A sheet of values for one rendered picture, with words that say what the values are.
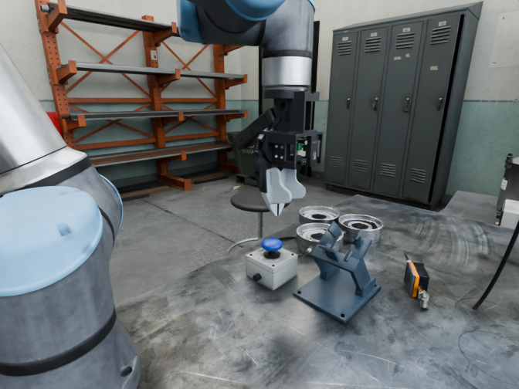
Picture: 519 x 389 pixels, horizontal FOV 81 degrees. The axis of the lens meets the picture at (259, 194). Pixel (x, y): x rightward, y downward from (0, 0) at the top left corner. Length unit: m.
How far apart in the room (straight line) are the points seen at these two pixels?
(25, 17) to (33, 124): 3.79
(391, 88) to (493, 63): 0.92
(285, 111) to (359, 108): 3.19
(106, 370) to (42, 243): 0.16
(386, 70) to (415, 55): 0.29
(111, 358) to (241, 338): 0.17
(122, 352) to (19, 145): 0.27
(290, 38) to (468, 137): 3.47
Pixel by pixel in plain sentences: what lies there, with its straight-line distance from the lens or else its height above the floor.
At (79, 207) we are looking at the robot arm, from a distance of 0.34.
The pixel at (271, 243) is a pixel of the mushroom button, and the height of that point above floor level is 0.87.
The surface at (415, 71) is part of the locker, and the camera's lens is 3.47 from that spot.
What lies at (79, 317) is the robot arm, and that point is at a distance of 0.36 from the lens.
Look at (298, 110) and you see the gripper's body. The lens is 0.46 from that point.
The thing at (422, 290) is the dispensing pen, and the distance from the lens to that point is 0.59.
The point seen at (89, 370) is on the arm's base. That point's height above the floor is 0.87.
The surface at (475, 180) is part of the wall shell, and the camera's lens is 3.90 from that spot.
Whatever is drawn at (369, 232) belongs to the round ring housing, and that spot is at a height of 0.83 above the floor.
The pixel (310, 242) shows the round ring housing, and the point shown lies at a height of 0.84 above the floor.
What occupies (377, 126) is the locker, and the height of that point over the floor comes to 0.85.
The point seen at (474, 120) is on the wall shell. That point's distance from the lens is 3.83.
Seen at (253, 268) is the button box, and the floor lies 0.82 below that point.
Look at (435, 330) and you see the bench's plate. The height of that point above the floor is 0.80.
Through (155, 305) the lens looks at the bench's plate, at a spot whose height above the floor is 0.80.
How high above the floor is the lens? 1.13
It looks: 17 degrees down
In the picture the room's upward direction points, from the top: straight up
